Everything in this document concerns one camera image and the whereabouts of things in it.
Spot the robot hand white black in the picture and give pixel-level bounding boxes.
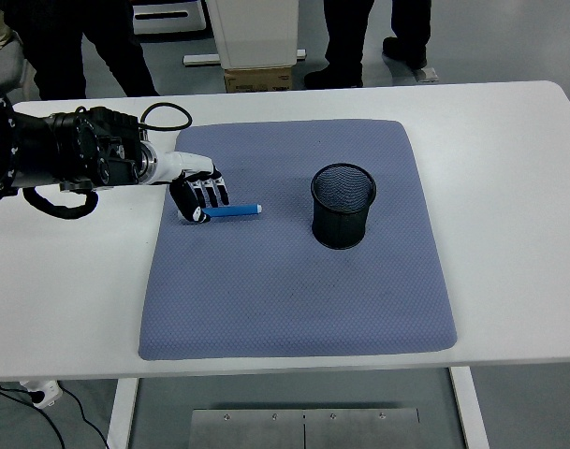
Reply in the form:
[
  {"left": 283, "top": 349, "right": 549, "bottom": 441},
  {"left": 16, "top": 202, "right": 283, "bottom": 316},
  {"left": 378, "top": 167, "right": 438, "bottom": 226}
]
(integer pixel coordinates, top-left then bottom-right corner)
[{"left": 153, "top": 150, "right": 230, "bottom": 225}]

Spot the blue marker with clear cap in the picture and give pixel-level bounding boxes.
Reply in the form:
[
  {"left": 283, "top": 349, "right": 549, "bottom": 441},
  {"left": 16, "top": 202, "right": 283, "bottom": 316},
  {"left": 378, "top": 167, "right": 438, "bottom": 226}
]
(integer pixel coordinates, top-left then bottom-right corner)
[{"left": 200, "top": 203, "right": 263, "bottom": 219}]

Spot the black mesh pen holder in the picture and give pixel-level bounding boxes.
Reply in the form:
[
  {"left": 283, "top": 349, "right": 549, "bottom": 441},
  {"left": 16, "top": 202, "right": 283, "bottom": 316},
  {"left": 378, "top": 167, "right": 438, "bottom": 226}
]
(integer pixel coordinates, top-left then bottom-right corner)
[{"left": 310, "top": 162, "right": 378, "bottom": 250}]

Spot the white flat base bar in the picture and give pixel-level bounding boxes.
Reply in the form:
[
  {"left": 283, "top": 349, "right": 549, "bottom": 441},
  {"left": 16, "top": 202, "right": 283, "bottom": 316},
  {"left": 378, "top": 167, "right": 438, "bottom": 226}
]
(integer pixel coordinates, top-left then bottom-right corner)
[{"left": 183, "top": 49, "right": 308, "bottom": 66}]

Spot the cardboard box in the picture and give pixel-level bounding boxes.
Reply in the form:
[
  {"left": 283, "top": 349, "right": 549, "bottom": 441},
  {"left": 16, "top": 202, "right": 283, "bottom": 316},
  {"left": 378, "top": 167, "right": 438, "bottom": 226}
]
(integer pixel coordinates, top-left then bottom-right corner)
[{"left": 223, "top": 65, "right": 294, "bottom": 94}]

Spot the white device with black slot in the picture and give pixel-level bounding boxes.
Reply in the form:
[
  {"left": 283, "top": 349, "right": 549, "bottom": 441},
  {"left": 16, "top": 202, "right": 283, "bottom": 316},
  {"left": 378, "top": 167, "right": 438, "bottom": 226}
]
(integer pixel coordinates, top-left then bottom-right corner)
[{"left": 132, "top": 0, "right": 207, "bottom": 35}]

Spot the blue-grey quilted mat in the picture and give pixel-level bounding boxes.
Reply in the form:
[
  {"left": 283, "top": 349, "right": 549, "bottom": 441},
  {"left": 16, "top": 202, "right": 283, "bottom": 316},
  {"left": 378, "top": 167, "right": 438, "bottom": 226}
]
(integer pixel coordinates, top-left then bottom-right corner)
[{"left": 138, "top": 119, "right": 459, "bottom": 361}]

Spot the person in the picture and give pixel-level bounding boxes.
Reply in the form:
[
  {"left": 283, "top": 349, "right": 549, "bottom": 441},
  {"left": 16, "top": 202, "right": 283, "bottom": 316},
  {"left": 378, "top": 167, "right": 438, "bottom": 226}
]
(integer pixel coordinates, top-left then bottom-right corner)
[
  {"left": 0, "top": 0, "right": 160, "bottom": 100},
  {"left": 303, "top": 0, "right": 433, "bottom": 89}
]

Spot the grey chair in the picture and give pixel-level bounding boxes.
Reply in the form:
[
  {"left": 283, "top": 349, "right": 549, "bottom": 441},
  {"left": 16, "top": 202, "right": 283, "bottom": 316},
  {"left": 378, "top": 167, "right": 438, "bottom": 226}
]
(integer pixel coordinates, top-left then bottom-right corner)
[{"left": 0, "top": 41, "right": 36, "bottom": 102}]

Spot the white table leg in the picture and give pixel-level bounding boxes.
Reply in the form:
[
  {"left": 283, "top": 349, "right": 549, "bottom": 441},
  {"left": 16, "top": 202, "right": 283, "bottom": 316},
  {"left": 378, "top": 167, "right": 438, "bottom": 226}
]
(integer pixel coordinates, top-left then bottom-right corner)
[
  {"left": 106, "top": 377, "right": 139, "bottom": 449},
  {"left": 448, "top": 367, "right": 490, "bottom": 449}
]

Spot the white power strip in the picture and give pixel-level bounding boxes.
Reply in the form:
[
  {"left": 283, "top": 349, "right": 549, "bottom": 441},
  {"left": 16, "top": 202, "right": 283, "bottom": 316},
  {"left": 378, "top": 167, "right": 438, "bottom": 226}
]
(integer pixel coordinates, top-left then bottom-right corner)
[{"left": 20, "top": 379, "right": 65, "bottom": 411}]

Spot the grey metal plate with screws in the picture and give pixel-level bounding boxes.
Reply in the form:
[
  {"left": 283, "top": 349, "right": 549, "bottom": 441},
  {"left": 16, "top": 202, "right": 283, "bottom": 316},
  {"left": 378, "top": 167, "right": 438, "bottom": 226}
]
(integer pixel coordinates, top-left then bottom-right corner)
[{"left": 188, "top": 408, "right": 420, "bottom": 449}]

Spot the white pedestal cabinet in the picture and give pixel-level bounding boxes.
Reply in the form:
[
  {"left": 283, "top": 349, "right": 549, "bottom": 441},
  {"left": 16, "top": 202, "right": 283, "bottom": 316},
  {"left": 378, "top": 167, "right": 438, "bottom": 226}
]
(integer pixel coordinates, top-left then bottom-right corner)
[{"left": 207, "top": 0, "right": 300, "bottom": 70}]

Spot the black floor cable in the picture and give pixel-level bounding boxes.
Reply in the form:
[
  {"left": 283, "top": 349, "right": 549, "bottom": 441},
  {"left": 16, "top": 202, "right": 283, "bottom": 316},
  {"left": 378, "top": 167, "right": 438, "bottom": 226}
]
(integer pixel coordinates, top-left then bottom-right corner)
[{"left": 0, "top": 382, "right": 110, "bottom": 449}]

